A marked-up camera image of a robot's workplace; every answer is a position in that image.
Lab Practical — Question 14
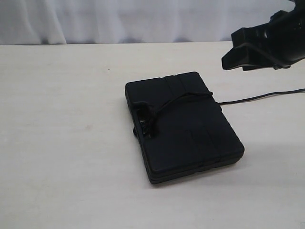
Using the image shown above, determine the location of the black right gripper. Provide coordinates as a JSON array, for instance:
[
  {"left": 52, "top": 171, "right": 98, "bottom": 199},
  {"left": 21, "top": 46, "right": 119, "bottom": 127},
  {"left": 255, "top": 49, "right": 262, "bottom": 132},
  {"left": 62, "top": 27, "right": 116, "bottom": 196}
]
[{"left": 222, "top": 0, "right": 305, "bottom": 71}]

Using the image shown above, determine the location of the black plastic carrying case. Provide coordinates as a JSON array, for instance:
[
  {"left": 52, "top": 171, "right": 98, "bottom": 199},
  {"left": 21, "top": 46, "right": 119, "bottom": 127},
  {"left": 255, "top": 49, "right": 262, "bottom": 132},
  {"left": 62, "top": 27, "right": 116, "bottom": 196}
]
[{"left": 125, "top": 72, "right": 244, "bottom": 184}]

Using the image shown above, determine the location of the black cord with knot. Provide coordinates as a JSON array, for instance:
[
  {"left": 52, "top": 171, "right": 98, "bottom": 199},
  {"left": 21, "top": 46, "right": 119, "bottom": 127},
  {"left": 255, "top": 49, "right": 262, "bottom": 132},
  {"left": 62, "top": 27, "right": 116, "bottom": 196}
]
[{"left": 132, "top": 87, "right": 305, "bottom": 140}]

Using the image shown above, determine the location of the white backdrop curtain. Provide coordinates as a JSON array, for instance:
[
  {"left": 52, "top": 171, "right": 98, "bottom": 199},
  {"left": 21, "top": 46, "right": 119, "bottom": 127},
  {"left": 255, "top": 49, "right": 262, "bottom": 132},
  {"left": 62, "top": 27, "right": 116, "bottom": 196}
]
[{"left": 0, "top": 0, "right": 294, "bottom": 45}]

